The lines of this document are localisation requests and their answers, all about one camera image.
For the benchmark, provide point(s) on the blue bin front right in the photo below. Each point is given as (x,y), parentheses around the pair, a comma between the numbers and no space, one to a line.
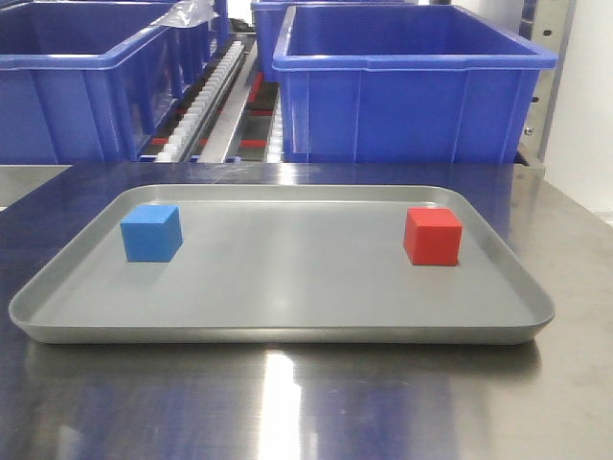
(399,83)

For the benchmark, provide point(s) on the clear plastic bag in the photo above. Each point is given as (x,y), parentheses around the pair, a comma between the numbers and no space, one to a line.
(188,14)

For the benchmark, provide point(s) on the blue foam cube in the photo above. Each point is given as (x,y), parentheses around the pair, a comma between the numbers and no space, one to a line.
(152,233)

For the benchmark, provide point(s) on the blue bin rear left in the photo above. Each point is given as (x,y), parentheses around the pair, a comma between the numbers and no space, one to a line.
(197,46)

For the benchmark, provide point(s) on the red foam cube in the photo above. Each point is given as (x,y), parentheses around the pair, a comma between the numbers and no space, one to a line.
(432,236)

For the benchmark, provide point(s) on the white roller track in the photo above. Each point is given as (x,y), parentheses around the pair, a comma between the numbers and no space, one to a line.
(184,141)

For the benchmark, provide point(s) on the grey plastic tray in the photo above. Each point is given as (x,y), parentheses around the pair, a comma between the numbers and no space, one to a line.
(275,263)

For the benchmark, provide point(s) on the blue bin front left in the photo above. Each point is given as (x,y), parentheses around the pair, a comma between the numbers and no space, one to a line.
(84,81)

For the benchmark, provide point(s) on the steel shelf upright post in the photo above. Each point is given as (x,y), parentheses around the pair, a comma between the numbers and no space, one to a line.
(549,24)

